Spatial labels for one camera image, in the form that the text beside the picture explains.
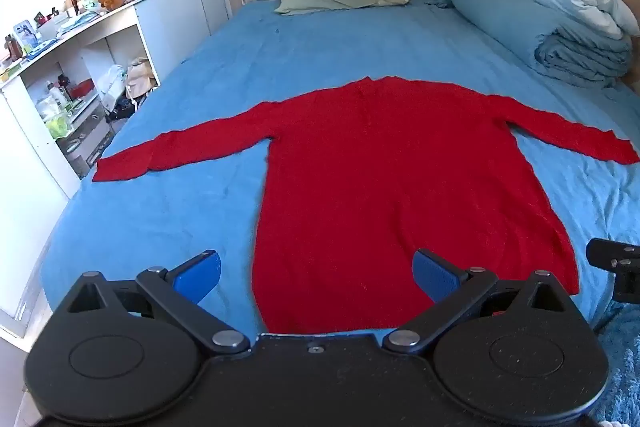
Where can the beige bag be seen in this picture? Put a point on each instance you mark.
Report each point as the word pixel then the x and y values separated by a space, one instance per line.
pixel 139 77

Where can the red box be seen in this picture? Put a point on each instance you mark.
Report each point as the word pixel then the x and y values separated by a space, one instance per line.
pixel 82 89

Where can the white bottle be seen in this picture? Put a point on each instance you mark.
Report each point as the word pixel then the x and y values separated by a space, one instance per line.
pixel 57 96

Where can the bed with blue sheet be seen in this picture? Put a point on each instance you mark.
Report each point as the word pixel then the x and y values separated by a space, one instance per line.
pixel 350 47

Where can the folded blue duvet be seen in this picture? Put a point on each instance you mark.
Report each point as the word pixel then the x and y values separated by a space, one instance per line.
pixel 500 17

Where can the white shelf unit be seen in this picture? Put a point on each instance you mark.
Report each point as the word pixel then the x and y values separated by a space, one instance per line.
pixel 30 107

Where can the blue fluffy rug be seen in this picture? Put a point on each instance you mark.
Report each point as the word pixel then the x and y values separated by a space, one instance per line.
pixel 622 367

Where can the white plastic bag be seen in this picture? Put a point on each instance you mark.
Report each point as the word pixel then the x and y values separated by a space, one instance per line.
pixel 110 79

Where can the brown bottle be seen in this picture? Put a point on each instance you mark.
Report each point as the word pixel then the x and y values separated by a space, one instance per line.
pixel 13 48

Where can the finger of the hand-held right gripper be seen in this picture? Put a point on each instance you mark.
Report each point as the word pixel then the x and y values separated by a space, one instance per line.
pixel 607 254

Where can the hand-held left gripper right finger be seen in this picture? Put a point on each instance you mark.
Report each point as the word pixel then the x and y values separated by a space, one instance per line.
pixel 435 279

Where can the red knit sweater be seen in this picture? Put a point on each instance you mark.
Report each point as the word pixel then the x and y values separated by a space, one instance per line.
pixel 390 182

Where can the blue packet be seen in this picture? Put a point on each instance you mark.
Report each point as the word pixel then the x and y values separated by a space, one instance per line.
pixel 26 32

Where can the green packet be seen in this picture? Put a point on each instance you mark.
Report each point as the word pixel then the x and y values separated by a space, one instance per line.
pixel 59 126

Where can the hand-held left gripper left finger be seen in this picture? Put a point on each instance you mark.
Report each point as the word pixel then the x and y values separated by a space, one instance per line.
pixel 202 277

